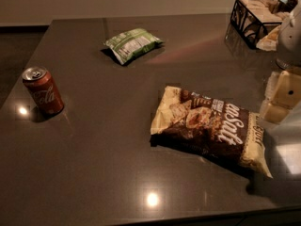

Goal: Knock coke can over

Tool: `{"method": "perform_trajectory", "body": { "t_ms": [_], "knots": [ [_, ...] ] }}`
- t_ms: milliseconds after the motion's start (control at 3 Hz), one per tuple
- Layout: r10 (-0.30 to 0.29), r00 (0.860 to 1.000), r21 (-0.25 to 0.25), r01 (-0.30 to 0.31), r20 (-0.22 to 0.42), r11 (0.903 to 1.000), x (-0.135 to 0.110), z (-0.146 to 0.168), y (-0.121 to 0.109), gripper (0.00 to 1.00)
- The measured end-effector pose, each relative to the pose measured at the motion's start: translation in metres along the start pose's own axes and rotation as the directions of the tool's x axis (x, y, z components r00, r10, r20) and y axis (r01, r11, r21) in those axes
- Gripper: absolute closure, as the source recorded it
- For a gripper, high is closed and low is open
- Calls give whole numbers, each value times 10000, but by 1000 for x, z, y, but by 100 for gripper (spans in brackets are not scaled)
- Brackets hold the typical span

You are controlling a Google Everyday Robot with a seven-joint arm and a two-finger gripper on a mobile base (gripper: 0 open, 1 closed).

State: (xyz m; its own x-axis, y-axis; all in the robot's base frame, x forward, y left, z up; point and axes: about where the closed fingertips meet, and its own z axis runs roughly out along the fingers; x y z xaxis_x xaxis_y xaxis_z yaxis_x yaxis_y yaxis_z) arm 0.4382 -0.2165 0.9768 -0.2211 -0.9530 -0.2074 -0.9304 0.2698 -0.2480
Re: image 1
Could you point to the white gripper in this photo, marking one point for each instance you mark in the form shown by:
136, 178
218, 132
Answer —
290, 46

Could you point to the red coca-cola can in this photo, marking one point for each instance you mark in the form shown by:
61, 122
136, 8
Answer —
41, 85

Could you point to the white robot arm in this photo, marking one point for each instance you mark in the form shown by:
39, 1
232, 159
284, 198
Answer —
283, 141

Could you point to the white napkins in holder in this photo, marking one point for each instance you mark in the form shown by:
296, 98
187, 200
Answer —
263, 22

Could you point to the brown and cream snack bag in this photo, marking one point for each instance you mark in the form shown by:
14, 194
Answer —
190, 121

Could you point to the green chip bag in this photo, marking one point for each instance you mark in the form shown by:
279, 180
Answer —
131, 44

